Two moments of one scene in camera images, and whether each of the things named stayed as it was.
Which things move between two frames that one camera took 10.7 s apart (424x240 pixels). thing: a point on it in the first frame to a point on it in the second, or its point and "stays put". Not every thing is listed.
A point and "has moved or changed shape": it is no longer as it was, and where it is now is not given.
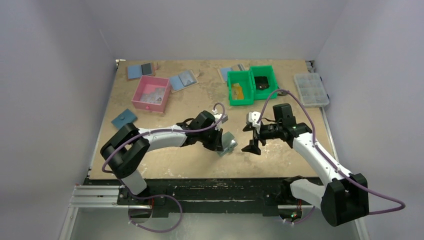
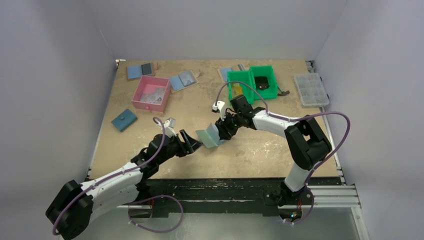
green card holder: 228,144 has moved or changed shape
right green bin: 264,82 stays put
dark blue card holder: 126,117 stays put
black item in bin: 262,82 stays put
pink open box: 152,94 stays put
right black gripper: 257,135 to 224,126
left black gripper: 216,144 to 190,145
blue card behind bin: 224,71 stays put
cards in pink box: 156,97 stays put
